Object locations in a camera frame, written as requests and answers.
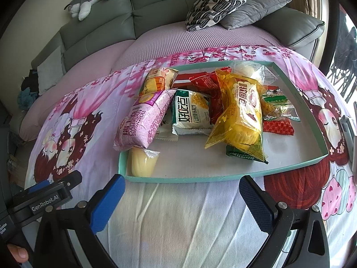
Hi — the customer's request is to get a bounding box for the dark cloth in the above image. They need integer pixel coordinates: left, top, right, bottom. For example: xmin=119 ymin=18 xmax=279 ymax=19
xmin=17 ymin=69 xmax=39 ymax=109

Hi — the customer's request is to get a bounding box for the black white patterned pillow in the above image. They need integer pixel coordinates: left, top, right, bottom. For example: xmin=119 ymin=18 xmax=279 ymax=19
xmin=185 ymin=0 xmax=255 ymax=32

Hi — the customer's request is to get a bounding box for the round bun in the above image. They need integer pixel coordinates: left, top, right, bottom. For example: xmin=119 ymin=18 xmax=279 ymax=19
xmin=230 ymin=61 xmax=275 ymax=88

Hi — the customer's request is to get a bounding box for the shiny red packet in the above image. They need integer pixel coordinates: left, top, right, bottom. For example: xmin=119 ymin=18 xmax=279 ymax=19
xmin=208 ymin=88 xmax=224 ymax=124

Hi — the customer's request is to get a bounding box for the white packet orange print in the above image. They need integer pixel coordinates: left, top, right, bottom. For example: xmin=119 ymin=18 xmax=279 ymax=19
xmin=156 ymin=117 xmax=179 ymax=142

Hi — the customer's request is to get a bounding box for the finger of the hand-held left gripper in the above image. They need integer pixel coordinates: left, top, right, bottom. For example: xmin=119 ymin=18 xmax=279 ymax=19
xmin=26 ymin=180 xmax=53 ymax=194
xmin=65 ymin=170 xmax=83 ymax=191

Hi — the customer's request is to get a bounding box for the person's left hand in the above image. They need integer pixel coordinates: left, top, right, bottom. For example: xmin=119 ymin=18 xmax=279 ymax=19
xmin=7 ymin=244 xmax=29 ymax=264

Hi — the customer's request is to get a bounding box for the teal rimmed white tray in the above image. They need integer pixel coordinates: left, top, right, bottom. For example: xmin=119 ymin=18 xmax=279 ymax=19
xmin=118 ymin=60 xmax=330 ymax=184

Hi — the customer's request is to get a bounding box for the small red patterned packet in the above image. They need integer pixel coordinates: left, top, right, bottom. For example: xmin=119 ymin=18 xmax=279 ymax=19
xmin=264 ymin=119 xmax=295 ymax=136

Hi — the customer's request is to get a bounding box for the pink long snack packet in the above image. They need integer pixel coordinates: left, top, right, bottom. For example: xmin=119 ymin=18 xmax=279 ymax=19
xmin=113 ymin=89 xmax=177 ymax=152

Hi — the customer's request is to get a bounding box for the pink sofa cover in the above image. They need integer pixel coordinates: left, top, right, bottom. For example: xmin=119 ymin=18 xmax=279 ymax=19
xmin=19 ymin=22 xmax=282 ymax=141

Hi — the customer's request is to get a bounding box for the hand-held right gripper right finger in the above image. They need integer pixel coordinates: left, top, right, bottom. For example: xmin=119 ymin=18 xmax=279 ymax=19
xmin=239 ymin=174 xmax=331 ymax=268

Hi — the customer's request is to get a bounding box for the pink printed blanket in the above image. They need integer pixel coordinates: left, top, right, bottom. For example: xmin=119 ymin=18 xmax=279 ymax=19
xmin=24 ymin=45 xmax=357 ymax=268

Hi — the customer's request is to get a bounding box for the grey pillow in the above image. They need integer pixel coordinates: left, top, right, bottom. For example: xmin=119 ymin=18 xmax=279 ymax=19
xmin=222 ymin=0 xmax=292 ymax=31

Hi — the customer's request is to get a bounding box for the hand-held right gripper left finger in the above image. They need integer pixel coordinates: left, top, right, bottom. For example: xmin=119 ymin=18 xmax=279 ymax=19
xmin=33 ymin=174 xmax=126 ymax=268

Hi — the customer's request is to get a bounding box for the red packet white label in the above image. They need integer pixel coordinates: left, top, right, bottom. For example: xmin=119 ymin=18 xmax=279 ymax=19
xmin=188 ymin=71 xmax=232 ymax=90

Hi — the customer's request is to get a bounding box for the dark red snack packet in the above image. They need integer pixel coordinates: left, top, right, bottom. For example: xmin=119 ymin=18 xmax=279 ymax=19
xmin=171 ymin=79 xmax=196 ymax=90

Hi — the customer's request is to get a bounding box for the jelly cup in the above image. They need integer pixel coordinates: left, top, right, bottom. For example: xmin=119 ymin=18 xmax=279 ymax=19
xmin=130 ymin=147 xmax=161 ymax=178

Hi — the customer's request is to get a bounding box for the black balcony railing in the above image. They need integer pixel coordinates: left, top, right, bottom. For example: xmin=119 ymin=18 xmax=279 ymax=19
xmin=329 ymin=28 xmax=357 ymax=104

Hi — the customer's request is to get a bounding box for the cream orange snack packet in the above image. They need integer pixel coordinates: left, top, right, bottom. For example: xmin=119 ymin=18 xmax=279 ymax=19
xmin=139 ymin=67 xmax=179 ymax=98

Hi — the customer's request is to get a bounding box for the grey metal object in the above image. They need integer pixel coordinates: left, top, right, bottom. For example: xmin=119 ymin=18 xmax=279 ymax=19
xmin=339 ymin=116 xmax=357 ymax=146

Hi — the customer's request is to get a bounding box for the light grey cushion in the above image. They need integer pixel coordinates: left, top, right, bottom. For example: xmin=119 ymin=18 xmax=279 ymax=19
xmin=37 ymin=46 xmax=66 ymax=95

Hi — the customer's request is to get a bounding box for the white green snack packet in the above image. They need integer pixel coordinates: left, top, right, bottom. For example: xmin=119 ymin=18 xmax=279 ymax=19
xmin=171 ymin=89 xmax=214 ymax=137

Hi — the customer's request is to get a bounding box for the large yellow bread packet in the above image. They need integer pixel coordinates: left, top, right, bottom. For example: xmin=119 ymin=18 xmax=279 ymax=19
xmin=204 ymin=67 xmax=270 ymax=165

